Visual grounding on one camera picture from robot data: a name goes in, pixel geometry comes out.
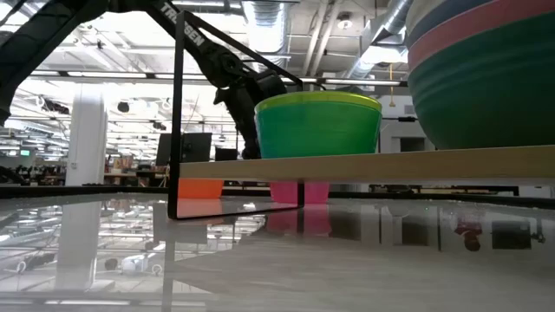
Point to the translucent blue plastic bowl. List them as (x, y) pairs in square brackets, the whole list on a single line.
[(318, 138)]

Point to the lavender blue bowl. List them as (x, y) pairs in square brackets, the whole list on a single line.
[(438, 19)]

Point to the salmon pink bowl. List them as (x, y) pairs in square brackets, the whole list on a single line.
[(468, 28)]

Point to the dark teal bowl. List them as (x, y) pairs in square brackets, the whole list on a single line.
[(490, 95)]

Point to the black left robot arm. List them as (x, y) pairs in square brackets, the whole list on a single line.
[(43, 39)]

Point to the wooden shelf board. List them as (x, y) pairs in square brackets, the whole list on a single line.
[(390, 164)]

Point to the large dark monitor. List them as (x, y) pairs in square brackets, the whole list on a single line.
[(193, 147)]

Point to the translucent pink plastic bowl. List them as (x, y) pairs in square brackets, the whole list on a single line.
[(286, 193)]

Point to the translucent orange plastic bowl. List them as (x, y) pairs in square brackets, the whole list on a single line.
[(200, 188)]

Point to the white building pillar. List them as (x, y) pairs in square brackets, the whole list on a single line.
[(86, 134)]

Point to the green exit sign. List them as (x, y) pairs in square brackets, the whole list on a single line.
[(24, 152)]

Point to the black metal shelf frame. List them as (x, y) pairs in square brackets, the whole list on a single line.
[(175, 130)]

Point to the silver ceiling air duct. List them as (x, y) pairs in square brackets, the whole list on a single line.
[(381, 30)]

